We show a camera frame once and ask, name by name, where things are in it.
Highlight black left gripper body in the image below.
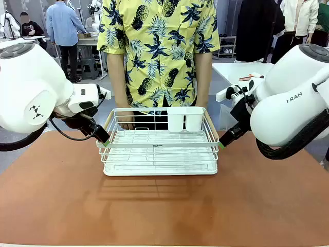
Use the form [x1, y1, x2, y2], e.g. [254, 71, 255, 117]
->
[64, 113, 98, 136]

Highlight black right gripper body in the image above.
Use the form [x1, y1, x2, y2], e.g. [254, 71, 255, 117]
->
[230, 98, 254, 135]

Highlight white wire dish rack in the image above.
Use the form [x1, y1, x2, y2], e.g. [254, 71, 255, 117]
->
[96, 107, 221, 177]

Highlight person's right forearm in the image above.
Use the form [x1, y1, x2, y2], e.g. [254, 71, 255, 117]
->
[107, 52, 130, 108]

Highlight person's left forearm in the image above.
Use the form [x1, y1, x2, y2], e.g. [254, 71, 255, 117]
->
[194, 51, 213, 107]

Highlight person's right hand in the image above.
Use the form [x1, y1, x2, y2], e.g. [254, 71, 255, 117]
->
[115, 101, 136, 130]

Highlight brown flat object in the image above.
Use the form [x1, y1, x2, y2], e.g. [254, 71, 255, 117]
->
[238, 73, 265, 82]

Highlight white side table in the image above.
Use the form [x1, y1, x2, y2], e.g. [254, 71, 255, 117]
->
[212, 62, 275, 94]

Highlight black trousers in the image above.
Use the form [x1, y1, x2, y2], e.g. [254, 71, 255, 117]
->
[133, 110, 169, 131]

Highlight white plastic utensil holder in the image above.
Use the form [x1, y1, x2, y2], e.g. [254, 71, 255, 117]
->
[167, 107, 205, 133]

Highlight grey plastic stool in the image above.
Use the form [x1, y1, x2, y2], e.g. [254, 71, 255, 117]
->
[76, 57, 100, 81]

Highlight white shoe rack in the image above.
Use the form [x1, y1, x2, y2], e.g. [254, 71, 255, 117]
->
[217, 36, 237, 59]

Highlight white plastic drip tray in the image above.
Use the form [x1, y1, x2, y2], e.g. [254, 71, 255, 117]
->
[103, 129, 219, 177]

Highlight white background work table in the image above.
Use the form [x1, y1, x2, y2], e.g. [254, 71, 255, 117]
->
[43, 36, 108, 79]

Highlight black hanging garment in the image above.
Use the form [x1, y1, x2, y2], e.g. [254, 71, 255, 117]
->
[235, 0, 278, 63]

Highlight bystander in blue shirt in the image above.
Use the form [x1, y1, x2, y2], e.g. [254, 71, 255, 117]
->
[46, 0, 87, 83]

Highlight person in pineapple shirt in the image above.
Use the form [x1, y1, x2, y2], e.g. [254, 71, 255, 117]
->
[97, 0, 221, 115]

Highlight bystander in white jacket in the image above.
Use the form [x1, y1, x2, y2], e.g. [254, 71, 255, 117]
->
[270, 0, 320, 64]

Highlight seated bystander in black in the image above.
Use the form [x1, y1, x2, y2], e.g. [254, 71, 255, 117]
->
[20, 11, 48, 50]

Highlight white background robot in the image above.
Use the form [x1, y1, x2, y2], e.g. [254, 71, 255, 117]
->
[0, 11, 21, 40]

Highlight wooden rack handle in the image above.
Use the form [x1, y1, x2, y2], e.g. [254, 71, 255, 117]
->
[103, 111, 114, 130]
[203, 109, 220, 142]

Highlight thin black right gripper cable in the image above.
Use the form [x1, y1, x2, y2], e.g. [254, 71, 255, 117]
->
[234, 84, 252, 105]

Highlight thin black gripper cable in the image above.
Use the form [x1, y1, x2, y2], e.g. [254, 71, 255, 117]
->
[48, 91, 108, 142]
[234, 84, 252, 105]

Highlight thin black left gripper cable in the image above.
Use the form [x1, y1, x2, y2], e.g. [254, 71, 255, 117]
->
[48, 91, 108, 142]

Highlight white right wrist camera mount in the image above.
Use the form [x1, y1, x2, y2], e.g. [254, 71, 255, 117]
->
[215, 84, 249, 103]

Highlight thick black right arm cable sleeve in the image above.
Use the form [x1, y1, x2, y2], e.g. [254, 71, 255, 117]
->
[255, 109, 329, 161]

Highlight thick black arm cable sleeve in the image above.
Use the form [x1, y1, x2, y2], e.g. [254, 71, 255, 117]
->
[0, 122, 49, 152]
[255, 109, 329, 161]

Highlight thick black left arm cable sleeve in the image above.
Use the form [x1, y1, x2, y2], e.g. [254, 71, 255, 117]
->
[0, 122, 49, 152]

